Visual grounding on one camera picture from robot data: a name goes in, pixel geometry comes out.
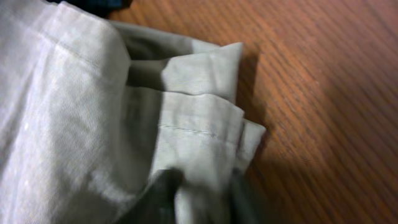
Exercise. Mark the khaki green shorts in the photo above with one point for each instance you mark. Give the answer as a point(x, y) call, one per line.
point(92, 109)

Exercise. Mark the folded navy blue shorts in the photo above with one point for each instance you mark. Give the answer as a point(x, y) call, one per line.
point(99, 8)

